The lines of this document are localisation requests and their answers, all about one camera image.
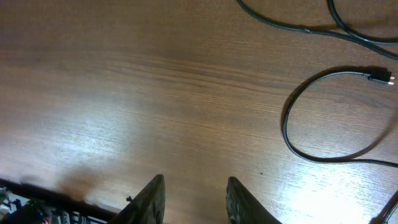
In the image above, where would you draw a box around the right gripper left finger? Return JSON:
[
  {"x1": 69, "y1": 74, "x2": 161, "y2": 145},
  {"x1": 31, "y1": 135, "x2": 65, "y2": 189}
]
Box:
[{"x1": 108, "y1": 174, "x2": 165, "y2": 224}]

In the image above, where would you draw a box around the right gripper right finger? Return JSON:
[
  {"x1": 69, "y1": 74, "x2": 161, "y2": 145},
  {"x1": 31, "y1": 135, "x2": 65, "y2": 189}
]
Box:
[{"x1": 226, "y1": 177, "x2": 281, "y2": 224}]

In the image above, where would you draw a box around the right camera black cable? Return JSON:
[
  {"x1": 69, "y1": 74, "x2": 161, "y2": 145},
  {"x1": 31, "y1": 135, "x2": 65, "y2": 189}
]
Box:
[{"x1": 377, "y1": 198, "x2": 398, "y2": 224}]

